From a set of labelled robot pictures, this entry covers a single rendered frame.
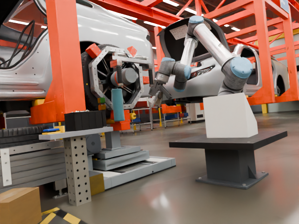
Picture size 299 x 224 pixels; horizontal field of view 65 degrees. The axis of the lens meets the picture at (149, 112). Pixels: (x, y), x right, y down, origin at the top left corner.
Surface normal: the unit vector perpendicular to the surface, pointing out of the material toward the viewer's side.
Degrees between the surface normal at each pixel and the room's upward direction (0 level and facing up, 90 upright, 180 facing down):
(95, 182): 90
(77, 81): 90
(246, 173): 90
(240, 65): 60
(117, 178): 90
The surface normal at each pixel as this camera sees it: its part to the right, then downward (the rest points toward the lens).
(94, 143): 0.70, -0.08
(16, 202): 0.98, -0.10
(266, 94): -0.70, 0.06
